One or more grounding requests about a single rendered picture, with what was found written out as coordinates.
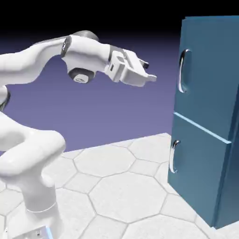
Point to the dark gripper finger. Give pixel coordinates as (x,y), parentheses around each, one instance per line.
(145,64)

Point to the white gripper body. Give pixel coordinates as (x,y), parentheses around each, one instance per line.
(133,70)

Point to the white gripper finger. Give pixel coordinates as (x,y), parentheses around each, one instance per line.
(151,77)

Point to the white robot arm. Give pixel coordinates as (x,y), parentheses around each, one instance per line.
(37,56)

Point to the tall blue cabinet door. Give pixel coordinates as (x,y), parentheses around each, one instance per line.
(209,80)

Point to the blue painted cabinet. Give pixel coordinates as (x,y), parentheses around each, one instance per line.
(209,121)

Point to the short blue cabinet door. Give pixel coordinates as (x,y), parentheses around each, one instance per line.
(196,168)

